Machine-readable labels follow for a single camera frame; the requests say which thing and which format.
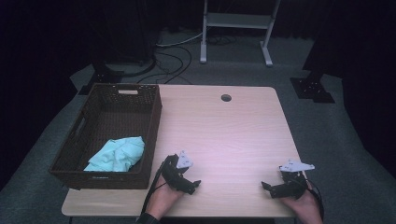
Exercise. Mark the white metal stand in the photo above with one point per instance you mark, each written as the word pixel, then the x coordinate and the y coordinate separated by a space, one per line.
pixel 236 20

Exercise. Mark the person's right hand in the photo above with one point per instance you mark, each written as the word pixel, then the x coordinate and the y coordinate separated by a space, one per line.
pixel 306 208

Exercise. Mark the brown wicker basket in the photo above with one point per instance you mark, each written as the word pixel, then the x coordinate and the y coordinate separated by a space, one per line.
pixel 118 121

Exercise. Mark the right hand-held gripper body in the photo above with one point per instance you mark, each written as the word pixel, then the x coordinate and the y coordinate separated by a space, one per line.
pixel 294 185

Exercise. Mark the person's left hand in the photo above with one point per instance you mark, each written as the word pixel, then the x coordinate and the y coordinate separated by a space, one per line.
pixel 162 199

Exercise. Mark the black stand base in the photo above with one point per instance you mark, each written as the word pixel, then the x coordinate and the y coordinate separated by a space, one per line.
pixel 104 76
pixel 311 90

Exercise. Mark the mint green t-shirt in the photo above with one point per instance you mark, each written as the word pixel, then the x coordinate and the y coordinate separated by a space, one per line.
pixel 118 155

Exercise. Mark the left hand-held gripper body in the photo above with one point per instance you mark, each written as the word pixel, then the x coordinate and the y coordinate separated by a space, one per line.
pixel 174 174

